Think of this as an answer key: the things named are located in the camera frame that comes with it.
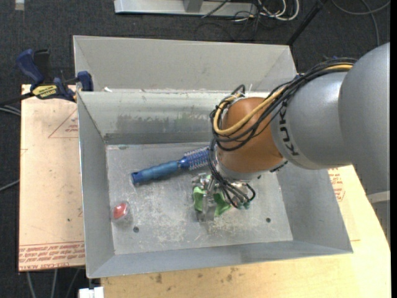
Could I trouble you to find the light green cloth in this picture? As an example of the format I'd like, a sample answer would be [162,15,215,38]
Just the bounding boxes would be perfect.
[192,184,233,218]

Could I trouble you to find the grey metal bin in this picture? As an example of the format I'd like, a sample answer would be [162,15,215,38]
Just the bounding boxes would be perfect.
[73,35,354,279]

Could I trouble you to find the blue round hairbrush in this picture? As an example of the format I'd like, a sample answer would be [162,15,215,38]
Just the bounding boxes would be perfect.
[130,146,215,186]

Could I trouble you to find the red ball in clear dome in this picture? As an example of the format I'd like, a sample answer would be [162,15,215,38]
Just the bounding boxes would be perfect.
[110,201,132,224]

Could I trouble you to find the brown cardboard board, red print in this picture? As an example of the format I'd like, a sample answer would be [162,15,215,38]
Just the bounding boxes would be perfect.
[17,84,362,273]

